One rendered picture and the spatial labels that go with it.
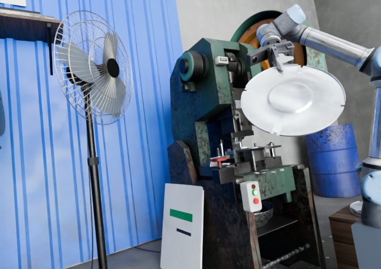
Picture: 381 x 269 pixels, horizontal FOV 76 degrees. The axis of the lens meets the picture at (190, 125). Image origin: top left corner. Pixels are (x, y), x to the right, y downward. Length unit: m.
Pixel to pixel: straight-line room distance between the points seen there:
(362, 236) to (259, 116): 0.65
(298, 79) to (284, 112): 0.14
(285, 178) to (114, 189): 1.52
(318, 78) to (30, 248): 2.26
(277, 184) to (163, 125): 1.45
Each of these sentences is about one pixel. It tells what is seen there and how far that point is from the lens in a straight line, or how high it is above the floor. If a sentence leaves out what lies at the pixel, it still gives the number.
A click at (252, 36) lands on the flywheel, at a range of 2.07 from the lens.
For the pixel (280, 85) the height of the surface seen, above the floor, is 0.98.
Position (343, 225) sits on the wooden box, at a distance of 1.63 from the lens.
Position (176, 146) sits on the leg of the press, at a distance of 1.80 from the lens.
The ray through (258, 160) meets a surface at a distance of 1.51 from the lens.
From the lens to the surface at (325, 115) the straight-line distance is 0.77.
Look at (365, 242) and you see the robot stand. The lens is 1.20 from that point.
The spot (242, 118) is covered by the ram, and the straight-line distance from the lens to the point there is 1.55.
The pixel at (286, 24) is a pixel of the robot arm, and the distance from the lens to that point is 1.12.
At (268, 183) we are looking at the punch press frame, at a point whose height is 0.58.
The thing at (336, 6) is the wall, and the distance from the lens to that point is 5.25.
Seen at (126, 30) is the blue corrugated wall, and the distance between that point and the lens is 2.83.
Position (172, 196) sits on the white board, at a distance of 1.88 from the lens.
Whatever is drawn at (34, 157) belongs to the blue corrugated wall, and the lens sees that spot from 2.38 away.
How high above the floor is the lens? 0.82
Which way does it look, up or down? 6 degrees up
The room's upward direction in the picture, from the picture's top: 8 degrees counter-clockwise
